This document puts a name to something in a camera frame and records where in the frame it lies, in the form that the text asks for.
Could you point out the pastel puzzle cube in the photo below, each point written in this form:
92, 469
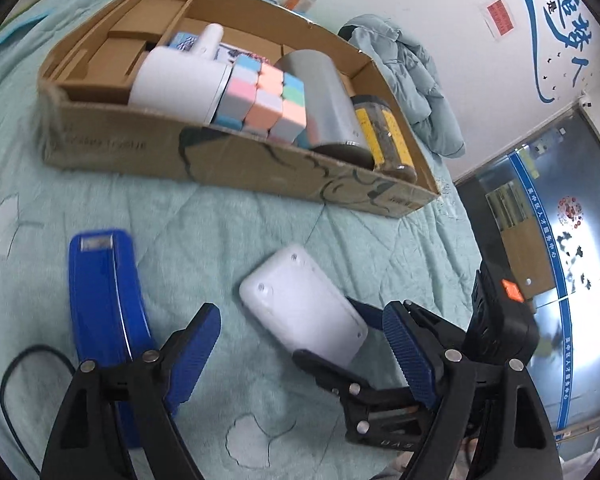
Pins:
265, 100

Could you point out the blue stapler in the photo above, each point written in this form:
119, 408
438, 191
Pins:
100, 285

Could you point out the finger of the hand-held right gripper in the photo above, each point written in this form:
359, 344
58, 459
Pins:
330, 375
367, 315

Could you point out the white plastic bottle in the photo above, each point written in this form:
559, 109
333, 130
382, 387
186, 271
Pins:
209, 40

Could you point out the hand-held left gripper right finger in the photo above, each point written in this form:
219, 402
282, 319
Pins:
410, 355

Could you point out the colourful cartoon game box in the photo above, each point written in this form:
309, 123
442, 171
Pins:
180, 41

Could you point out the white plastic device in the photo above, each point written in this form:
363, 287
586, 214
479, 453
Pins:
300, 300

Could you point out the orange drink can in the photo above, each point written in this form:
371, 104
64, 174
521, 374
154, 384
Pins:
300, 1

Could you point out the yellow label clear jar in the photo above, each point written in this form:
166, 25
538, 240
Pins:
390, 140

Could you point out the glass door with blue posters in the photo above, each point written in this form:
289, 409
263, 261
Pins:
530, 240

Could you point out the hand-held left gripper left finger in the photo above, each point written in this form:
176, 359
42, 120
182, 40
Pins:
190, 355

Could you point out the brown cardboard box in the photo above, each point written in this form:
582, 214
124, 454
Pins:
130, 140

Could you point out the light blue padded jacket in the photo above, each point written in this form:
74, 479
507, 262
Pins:
415, 75

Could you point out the silver metal tin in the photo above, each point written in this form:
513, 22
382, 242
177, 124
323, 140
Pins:
320, 95

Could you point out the red wall notice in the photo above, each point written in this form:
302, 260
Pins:
500, 17

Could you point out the white tube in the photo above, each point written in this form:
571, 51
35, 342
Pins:
180, 80

